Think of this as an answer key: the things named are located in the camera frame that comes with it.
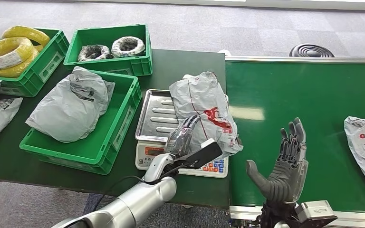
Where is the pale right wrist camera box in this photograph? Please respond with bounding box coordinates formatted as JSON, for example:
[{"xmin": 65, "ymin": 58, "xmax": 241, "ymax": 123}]
[{"xmin": 295, "ymin": 200, "xmax": 338, "ymax": 228}]

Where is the black ribbed round object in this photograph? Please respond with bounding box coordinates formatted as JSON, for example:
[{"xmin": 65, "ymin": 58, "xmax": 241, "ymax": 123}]
[{"xmin": 288, "ymin": 43, "xmax": 335, "ymax": 58}]

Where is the green crate with black coils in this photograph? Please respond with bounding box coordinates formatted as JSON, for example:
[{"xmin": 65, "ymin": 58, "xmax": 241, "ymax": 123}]
[{"xmin": 63, "ymin": 24, "xmax": 154, "ymax": 77}]

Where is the large green plastic crate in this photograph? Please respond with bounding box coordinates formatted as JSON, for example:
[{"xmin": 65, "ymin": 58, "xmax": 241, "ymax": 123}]
[{"xmin": 19, "ymin": 69, "xmax": 143, "ymax": 176}]

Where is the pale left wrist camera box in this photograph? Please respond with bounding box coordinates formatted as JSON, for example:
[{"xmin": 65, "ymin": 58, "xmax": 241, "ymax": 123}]
[{"xmin": 182, "ymin": 138, "xmax": 224, "ymax": 171}]

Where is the green conveyor belt machine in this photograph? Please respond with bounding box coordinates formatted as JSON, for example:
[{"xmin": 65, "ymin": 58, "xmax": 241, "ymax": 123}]
[{"xmin": 224, "ymin": 56, "xmax": 365, "ymax": 228}]

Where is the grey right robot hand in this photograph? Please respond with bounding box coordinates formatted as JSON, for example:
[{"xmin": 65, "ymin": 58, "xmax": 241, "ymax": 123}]
[{"xmin": 246, "ymin": 117, "xmax": 309, "ymax": 205}]

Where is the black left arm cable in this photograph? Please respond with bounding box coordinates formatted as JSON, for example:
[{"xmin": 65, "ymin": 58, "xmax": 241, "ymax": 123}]
[{"xmin": 92, "ymin": 160, "xmax": 199, "ymax": 213}]

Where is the plain grey crumpled package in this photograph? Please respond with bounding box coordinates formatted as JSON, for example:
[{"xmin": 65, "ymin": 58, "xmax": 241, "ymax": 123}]
[{"xmin": 25, "ymin": 66, "xmax": 116, "ymax": 143}]

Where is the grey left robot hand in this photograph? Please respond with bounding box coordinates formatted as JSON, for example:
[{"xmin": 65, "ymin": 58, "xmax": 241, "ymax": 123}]
[{"xmin": 164, "ymin": 114, "xmax": 202, "ymax": 159}]

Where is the wrapped black wire coil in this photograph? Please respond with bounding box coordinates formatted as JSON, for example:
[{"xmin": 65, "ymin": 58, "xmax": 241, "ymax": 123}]
[
  {"xmin": 111, "ymin": 36, "xmax": 146, "ymax": 58},
  {"xmin": 77, "ymin": 44, "xmax": 112, "ymax": 62}
]

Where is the green crate with yellow coils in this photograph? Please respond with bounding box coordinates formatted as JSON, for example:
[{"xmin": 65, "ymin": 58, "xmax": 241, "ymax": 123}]
[{"xmin": 0, "ymin": 28, "xmax": 70, "ymax": 98}]

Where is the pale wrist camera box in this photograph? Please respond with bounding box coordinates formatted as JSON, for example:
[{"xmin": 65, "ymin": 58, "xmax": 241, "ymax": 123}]
[
  {"xmin": 182, "ymin": 138, "xmax": 224, "ymax": 171},
  {"xmin": 295, "ymin": 200, "xmax": 338, "ymax": 228}
]

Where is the white electronic scale steel tray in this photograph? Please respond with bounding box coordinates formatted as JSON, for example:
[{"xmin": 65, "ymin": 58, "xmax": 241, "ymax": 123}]
[{"xmin": 134, "ymin": 89, "xmax": 230, "ymax": 179}]

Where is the grey package with red print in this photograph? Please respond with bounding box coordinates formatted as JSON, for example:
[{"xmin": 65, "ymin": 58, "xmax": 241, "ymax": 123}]
[{"xmin": 169, "ymin": 71, "xmax": 244, "ymax": 160}]

